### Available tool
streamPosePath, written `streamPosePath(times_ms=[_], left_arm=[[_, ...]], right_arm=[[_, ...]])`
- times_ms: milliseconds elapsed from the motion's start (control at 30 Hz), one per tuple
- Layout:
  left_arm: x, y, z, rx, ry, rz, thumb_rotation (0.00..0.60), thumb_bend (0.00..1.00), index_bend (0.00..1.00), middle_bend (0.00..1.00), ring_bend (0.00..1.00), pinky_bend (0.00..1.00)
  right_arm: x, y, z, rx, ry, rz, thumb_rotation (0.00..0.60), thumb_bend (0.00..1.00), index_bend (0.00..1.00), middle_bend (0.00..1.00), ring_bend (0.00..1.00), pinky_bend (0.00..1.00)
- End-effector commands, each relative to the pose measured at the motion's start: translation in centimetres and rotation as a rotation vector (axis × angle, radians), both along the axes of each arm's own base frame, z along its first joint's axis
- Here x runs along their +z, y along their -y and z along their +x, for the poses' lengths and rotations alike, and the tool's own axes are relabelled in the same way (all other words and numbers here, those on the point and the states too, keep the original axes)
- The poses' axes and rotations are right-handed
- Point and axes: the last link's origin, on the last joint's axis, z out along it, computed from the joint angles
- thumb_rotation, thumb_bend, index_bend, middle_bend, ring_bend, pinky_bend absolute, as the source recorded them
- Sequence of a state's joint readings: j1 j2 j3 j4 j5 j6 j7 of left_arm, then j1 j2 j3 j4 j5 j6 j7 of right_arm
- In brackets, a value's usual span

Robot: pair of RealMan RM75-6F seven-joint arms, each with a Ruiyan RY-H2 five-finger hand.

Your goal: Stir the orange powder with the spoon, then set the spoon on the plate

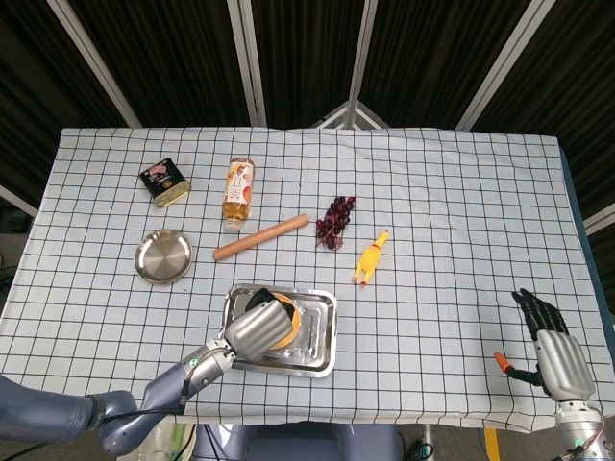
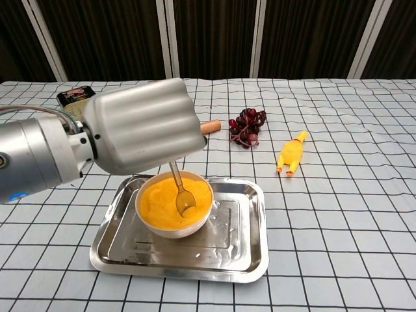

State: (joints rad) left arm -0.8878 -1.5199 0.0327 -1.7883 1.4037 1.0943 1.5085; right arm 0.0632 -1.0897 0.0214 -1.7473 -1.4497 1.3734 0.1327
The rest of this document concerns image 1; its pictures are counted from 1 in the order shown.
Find white checked tablecloth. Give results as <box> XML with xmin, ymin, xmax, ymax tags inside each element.
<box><xmin>0</xmin><ymin>126</ymin><xmax>615</xmax><ymax>433</ymax></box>

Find bowl of orange powder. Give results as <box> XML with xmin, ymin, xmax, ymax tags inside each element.
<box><xmin>271</xmin><ymin>292</ymin><xmax>303</xmax><ymax>350</ymax></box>

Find clear plastic bag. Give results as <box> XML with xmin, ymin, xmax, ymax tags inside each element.
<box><xmin>124</xmin><ymin>417</ymin><xmax>196</xmax><ymax>461</ymax></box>

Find wooden rolling pin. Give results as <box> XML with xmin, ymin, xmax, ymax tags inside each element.
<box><xmin>212</xmin><ymin>213</ymin><xmax>309</xmax><ymax>263</ymax></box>

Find yellow rubber chicken toy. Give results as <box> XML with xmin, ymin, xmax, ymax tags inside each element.
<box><xmin>353</xmin><ymin>230</ymin><xmax>391</xmax><ymax>289</ymax></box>

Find rectangular stainless steel tray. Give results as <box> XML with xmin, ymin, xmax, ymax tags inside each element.
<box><xmin>214</xmin><ymin>282</ymin><xmax>338</xmax><ymax>379</ymax></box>

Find black luncheon meat tin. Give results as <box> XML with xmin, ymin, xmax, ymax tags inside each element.
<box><xmin>138</xmin><ymin>157</ymin><xmax>192</xmax><ymax>208</ymax></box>

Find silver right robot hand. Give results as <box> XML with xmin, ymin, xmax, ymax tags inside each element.
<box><xmin>493</xmin><ymin>287</ymin><xmax>597</xmax><ymax>402</ymax></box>

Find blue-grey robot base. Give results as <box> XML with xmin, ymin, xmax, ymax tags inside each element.
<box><xmin>191</xmin><ymin>422</ymin><xmax>403</xmax><ymax>461</ymax></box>

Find juice bottle with label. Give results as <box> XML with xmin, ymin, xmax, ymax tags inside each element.
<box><xmin>221</xmin><ymin>157</ymin><xmax>257</xmax><ymax>233</ymax></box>

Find yellow strap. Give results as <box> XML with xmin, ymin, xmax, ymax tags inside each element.
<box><xmin>482</xmin><ymin>426</ymin><xmax>501</xmax><ymax>461</ymax></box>

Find bunch of red grapes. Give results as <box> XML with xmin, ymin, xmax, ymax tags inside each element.
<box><xmin>315</xmin><ymin>194</ymin><xmax>357</xmax><ymax>252</ymax></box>

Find round stainless steel plate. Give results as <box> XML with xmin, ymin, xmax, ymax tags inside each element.
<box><xmin>134</xmin><ymin>229</ymin><xmax>194</xmax><ymax>285</ymax></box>

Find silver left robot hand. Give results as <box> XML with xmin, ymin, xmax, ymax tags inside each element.
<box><xmin>224</xmin><ymin>286</ymin><xmax>297</xmax><ymax>360</ymax></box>

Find dark folding screen white frames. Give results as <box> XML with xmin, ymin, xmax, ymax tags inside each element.
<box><xmin>0</xmin><ymin>0</ymin><xmax>615</xmax><ymax>236</ymax></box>

